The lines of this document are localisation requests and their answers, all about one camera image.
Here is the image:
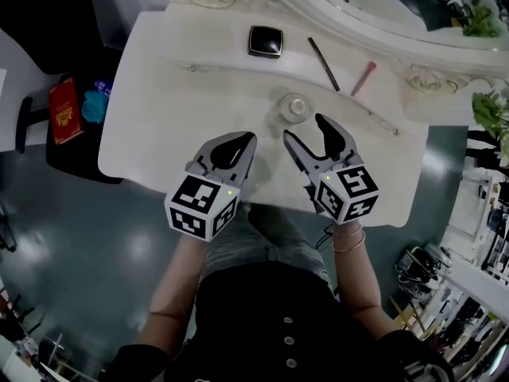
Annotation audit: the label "silver bangle bracelet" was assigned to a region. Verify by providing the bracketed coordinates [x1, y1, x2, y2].
[332, 228, 367, 253]

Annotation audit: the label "small clear glass jar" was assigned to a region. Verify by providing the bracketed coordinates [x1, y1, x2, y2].
[274, 92, 315, 126]

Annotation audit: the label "person's grey trousers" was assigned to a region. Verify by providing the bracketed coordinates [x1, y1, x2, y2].
[201, 203, 336, 294]

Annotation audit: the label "thin cord bracelet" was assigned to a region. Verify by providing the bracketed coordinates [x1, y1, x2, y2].
[331, 223, 363, 238]

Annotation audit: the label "person's right forearm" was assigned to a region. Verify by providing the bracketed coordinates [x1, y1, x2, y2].
[332, 220, 394, 340]

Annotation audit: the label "white storage shelf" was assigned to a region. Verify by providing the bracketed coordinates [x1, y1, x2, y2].
[437, 167, 509, 288]

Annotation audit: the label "black compact case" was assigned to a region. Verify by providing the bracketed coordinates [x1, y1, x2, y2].
[247, 25, 285, 59]

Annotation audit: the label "person's left forearm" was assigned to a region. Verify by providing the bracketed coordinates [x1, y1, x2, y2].
[136, 235, 208, 358]

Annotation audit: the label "grey device with cables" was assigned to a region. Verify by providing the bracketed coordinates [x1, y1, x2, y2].
[395, 243, 454, 306]

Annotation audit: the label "white flower bouquet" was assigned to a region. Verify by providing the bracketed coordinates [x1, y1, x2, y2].
[471, 89, 509, 157]

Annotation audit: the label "pink makeup brush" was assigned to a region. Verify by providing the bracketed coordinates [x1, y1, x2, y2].
[350, 61, 377, 97]

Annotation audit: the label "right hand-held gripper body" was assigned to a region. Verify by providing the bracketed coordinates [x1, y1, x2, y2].
[305, 151, 379, 224]

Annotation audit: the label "black office chair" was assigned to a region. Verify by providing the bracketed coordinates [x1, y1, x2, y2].
[0, 0, 129, 185]

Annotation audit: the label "person's black buttoned shirt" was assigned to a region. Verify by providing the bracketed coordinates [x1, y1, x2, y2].
[104, 260, 455, 382]

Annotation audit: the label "grey backpack strap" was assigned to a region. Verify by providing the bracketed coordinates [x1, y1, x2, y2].
[401, 356, 454, 382]

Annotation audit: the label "white framed oval mirror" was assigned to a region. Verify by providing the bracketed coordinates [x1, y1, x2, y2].
[176, 0, 509, 95]

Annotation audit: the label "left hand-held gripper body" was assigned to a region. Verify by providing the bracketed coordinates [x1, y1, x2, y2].
[164, 155, 250, 242]

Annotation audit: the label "red book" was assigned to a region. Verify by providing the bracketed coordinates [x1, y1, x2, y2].
[48, 76, 86, 146]

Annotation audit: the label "black makeup pencil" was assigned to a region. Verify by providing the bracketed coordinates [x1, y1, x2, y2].
[307, 37, 341, 92]

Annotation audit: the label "teal cloth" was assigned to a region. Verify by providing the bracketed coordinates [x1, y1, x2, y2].
[80, 89, 110, 125]

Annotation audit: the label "white dressing table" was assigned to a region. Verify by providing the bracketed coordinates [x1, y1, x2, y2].
[97, 0, 431, 228]

